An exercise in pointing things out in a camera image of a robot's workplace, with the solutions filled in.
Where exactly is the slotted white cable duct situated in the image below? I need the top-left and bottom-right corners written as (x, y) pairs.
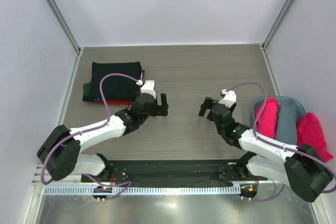
top-left (44, 185), bottom-right (240, 196)

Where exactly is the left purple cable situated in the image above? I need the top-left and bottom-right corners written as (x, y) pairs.
top-left (40, 73), bottom-right (142, 200)

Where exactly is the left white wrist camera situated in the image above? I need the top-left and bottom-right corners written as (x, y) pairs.
top-left (136, 80), bottom-right (156, 98)

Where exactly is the aluminium frame post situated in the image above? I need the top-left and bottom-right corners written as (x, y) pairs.
top-left (260, 0), bottom-right (295, 51)
top-left (46, 0), bottom-right (81, 54)

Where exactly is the black t shirt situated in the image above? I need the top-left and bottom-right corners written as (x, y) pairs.
top-left (82, 61), bottom-right (143, 102)

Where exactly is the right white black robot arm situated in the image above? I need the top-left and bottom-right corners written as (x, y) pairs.
top-left (199, 97), bottom-right (335, 202)

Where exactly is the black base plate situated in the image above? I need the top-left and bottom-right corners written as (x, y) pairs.
top-left (81, 159), bottom-right (267, 188)

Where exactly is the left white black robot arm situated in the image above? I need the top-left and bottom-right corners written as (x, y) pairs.
top-left (37, 93), bottom-right (169, 185)

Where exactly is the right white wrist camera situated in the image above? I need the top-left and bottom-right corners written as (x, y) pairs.
top-left (218, 89), bottom-right (236, 109)

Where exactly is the purple cable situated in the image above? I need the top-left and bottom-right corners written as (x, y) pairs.
top-left (40, 73), bottom-right (142, 200)
top-left (228, 82), bottom-right (336, 202)

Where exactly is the blue plastic basket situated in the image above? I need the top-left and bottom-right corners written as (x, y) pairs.
top-left (251, 95), bottom-right (306, 130)

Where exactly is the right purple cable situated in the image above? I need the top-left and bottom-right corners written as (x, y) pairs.
top-left (228, 82), bottom-right (336, 202)

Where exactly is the left aluminium frame post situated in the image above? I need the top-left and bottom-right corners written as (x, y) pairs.
top-left (46, 0), bottom-right (81, 54)

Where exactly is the grey blue t shirt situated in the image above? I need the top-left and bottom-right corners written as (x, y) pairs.
top-left (275, 99), bottom-right (305, 145)

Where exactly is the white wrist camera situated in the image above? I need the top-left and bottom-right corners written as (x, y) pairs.
top-left (218, 89), bottom-right (236, 109)
top-left (136, 80), bottom-right (156, 98)

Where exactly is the right aluminium frame post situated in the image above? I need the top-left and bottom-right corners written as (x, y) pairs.
top-left (260, 0), bottom-right (295, 51)

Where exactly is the pink t shirt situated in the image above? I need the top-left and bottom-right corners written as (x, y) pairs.
top-left (297, 112), bottom-right (333, 163)
top-left (256, 97), bottom-right (279, 139)

